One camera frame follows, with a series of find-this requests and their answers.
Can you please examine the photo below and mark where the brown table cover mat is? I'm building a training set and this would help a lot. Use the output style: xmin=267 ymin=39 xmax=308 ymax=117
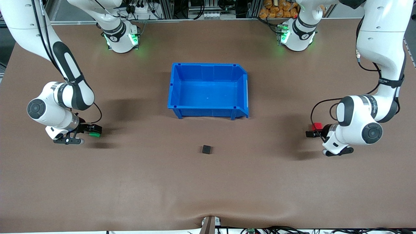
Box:
xmin=0 ymin=18 xmax=416 ymax=233

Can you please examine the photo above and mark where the blue plastic storage bin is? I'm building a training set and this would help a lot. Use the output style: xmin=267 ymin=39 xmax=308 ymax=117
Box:
xmin=167 ymin=63 xmax=250 ymax=121

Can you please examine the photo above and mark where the white power strip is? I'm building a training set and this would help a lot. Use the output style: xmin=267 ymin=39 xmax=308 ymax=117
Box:
xmin=130 ymin=3 xmax=150 ymax=16

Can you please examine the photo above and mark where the metal table edge clamp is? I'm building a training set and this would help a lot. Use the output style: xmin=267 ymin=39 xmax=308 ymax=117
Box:
xmin=199 ymin=215 xmax=222 ymax=234

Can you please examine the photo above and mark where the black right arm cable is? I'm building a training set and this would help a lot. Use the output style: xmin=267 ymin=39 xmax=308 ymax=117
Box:
xmin=31 ymin=0 xmax=103 ymax=125

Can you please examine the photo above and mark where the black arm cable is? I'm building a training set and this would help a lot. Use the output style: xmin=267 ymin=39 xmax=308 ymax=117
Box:
xmin=31 ymin=0 xmax=103 ymax=125
xmin=310 ymin=18 xmax=407 ymax=141

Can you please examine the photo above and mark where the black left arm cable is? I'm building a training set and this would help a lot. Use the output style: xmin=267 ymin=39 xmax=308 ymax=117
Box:
xmin=310 ymin=18 xmax=407 ymax=141

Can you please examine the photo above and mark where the black cable bundle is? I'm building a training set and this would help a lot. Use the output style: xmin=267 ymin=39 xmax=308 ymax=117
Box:
xmin=239 ymin=226 xmax=416 ymax=234

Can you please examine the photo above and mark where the perforated metal side rail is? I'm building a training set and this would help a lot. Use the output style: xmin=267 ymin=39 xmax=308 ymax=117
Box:
xmin=403 ymin=37 xmax=416 ymax=68

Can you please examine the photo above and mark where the aluminium frame post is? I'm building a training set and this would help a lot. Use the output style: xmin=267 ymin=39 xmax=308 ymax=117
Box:
xmin=162 ymin=0 xmax=175 ymax=19
xmin=248 ymin=0 xmax=260 ymax=18

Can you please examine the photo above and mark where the aluminium table edge rail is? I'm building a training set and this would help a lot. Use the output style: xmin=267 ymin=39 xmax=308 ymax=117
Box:
xmin=49 ymin=18 xmax=361 ymax=25

